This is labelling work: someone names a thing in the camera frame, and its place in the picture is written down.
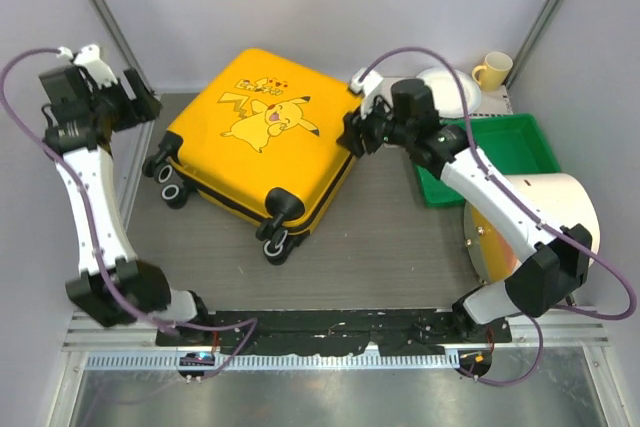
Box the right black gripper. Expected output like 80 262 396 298
338 90 414 158

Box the yellow Pikachu suitcase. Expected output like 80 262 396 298
142 48 359 265

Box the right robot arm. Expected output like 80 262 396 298
338 72 592 342

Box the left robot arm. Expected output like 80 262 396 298
39 65 213 346

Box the white plate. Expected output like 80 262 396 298
417 67 482 119

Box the patterned white cloth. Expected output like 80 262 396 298
470 85 514 118

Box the yellow mug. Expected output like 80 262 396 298
471 51 513 92

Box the green plastic tray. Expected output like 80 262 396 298
414 114 561 208

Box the white cylindrical bin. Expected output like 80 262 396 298
463 173 601 283

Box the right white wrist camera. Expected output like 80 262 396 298
348 68 384 119

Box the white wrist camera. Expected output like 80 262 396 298
56 44 119 88
348 68 384 119

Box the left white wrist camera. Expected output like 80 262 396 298
56 44 119 88

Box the left aluminium corner post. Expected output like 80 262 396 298
88 0 157 96

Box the aluminium corner post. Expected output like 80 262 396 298
88 0 157 96
505 0 564 89

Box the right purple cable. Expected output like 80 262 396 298
349 46 639 388

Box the purple cable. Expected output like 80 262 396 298
0 46 259 380
349 46 639 388

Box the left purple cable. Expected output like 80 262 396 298
0 46 259 380

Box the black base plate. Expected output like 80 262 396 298
154 307 514 356

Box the aluminium frame rail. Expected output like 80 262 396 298
63 311 609 378

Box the right aluminium corner post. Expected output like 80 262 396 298
505 0 564 89

